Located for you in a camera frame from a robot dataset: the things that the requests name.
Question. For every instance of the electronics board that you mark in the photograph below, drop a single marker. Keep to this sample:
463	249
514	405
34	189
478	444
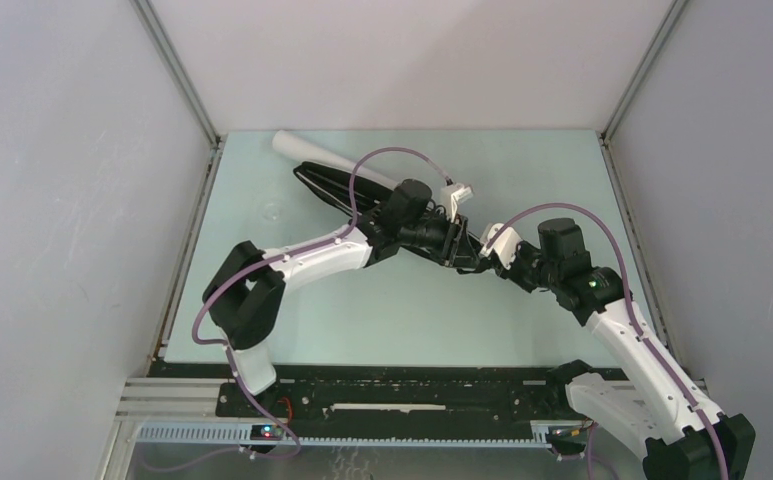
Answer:
567	444
267	432

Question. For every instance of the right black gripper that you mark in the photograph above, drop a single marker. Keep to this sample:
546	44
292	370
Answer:
512	273

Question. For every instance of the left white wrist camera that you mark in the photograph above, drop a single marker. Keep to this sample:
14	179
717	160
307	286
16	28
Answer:
452	196

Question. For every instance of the left electronics board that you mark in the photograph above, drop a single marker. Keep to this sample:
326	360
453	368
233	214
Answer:
267	432

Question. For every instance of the black racket cover bag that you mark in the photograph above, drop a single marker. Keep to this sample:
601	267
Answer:
333	185

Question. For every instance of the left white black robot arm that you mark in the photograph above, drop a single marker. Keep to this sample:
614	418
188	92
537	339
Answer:
244	297

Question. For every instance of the right electronics board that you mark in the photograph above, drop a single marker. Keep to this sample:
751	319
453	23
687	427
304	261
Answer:
567	444

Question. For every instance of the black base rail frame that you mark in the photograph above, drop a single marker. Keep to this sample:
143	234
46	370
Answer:
358	406

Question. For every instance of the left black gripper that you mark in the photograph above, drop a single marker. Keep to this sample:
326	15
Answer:
455	249

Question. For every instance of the white shuttlecock tube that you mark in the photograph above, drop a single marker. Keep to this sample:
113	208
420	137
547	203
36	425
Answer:
297	148

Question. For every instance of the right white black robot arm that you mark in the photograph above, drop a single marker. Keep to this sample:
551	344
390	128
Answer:
673	427

